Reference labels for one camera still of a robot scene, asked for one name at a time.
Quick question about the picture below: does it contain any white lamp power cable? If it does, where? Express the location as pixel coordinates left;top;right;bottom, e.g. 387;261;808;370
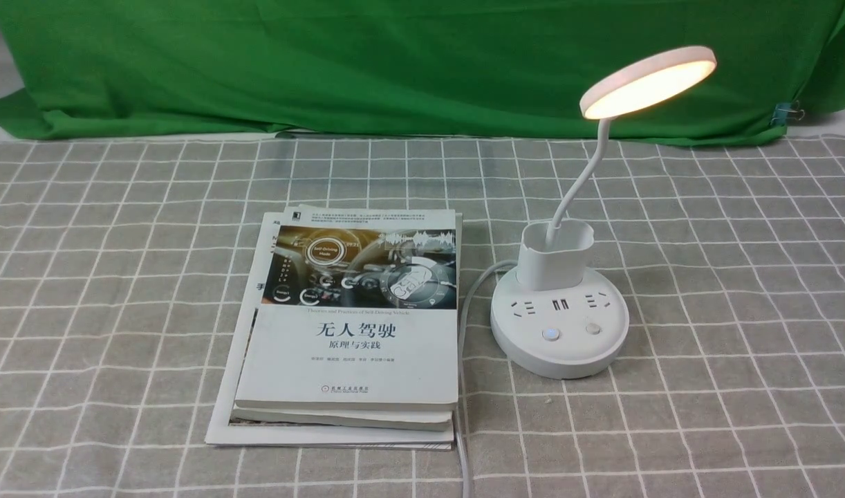
456;260;519;498

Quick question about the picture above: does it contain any middle white book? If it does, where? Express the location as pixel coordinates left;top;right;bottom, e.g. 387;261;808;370
230;204;464;432

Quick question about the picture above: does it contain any grey checked tablecloth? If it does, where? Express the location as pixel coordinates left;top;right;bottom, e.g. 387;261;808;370
0;138;845;497

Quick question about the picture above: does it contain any green backdrop cloth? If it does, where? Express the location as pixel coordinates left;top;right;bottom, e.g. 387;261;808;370
0;1;845;146

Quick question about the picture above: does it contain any bottom white book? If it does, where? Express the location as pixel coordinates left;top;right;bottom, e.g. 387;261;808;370
205;212;455;451

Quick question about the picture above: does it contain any top book self-driving cover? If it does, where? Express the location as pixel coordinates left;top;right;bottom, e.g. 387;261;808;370
234;209;460;413

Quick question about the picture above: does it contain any white book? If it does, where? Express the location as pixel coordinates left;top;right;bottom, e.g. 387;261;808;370
205;212;455;451
230;204;464;432

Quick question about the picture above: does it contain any white desk lamp with sockets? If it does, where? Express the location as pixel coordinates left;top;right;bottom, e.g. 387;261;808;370
491;46;717;380

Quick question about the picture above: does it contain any blue binder clip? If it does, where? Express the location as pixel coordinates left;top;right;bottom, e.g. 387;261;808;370
770;100;806;127

